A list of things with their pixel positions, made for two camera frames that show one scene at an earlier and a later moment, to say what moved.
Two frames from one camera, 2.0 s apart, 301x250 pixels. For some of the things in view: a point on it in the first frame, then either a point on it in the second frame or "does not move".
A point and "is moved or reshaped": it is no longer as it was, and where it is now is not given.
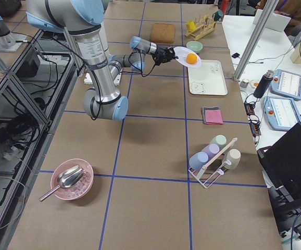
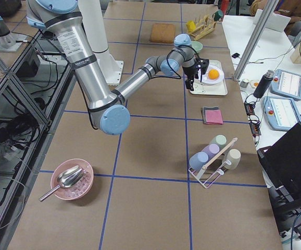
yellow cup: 191,26 does not move
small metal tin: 243,84 does not move
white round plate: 187,57 is moved or reshaped
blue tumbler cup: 197,161 does not move
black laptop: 291,165 does not move
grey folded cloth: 208,108 does not move
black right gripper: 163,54 to 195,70
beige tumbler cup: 234,155 does not move
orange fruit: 191,58 is moved or reshaped
